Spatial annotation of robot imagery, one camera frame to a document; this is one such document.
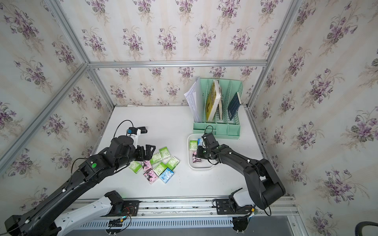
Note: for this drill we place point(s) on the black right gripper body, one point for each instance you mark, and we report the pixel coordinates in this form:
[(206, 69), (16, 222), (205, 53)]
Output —
[(203, 152)]

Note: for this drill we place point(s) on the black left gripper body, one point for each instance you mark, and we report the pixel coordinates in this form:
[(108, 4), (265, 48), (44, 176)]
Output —
[(140, 155)]

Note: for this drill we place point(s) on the pink tissue pack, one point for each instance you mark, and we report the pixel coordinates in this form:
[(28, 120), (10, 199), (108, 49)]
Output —
[(195, 159), (146, 165), (150, 176)]

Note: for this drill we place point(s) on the green tissue pack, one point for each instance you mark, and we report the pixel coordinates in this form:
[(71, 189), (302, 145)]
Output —
[(156, 158), (172, 163), (160, 168), (135, 166), (193, 144), (165, 153)]

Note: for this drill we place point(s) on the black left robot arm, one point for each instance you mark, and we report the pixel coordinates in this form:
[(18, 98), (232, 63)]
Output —
[(40, 220)]

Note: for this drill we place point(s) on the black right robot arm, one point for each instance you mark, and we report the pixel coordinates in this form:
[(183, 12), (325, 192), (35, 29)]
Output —
[(263, 184)]

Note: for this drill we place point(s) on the white storage box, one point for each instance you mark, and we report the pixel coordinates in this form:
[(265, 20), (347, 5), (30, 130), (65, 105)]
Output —
[(202, 166)]

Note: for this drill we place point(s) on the black stapler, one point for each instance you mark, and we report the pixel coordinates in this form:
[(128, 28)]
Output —
[(143, 130)]

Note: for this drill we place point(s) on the mint green desk organizer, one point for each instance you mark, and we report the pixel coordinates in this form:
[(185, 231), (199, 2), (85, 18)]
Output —
[(222, 125)]

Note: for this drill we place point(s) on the dark blue book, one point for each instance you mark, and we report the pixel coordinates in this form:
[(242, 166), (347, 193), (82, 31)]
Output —
[(233, 106)]

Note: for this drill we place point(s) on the yellow cover book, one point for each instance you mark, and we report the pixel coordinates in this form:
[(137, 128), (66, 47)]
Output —
[(212, 101)]

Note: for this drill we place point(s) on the white paper stack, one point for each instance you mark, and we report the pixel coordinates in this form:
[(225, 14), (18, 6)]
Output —
[(194, 97)]

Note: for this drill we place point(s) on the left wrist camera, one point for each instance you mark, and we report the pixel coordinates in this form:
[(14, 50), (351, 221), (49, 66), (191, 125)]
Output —
[(134, 133)]

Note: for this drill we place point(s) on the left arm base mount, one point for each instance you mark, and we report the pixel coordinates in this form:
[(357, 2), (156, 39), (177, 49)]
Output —
[(120, 208)]

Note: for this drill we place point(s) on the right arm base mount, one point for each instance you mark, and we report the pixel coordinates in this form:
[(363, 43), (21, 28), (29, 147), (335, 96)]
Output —
[(238, 204)]

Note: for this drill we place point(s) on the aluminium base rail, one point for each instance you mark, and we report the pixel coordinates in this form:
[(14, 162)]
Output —
[(201, 212)]

